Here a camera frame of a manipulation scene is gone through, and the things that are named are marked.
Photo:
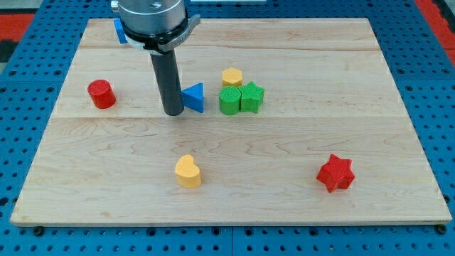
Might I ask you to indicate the blue block behind arm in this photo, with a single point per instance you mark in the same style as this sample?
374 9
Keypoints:
120 31

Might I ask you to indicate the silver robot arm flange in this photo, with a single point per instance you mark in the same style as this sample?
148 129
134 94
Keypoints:
156 26

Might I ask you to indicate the blue triangle block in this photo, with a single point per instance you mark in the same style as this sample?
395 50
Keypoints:
193 97

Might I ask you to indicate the green cylinder block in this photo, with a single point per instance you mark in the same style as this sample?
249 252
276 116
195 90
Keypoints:
229 100

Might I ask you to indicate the green star block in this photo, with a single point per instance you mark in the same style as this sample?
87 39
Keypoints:
251 97

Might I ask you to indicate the yellow hexagon block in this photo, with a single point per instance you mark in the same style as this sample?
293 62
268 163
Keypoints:
232 77

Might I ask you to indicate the light wooden board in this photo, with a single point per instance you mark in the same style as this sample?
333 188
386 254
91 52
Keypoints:
328 90

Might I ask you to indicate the yellow heart block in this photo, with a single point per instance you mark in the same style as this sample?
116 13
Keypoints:
187 172

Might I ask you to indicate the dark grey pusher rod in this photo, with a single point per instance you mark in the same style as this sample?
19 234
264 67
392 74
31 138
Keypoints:
168 81

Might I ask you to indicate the red star block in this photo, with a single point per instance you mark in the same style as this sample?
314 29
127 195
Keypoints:
336 173

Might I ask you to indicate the red cylinder block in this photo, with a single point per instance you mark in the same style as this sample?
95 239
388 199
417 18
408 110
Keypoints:
101 94

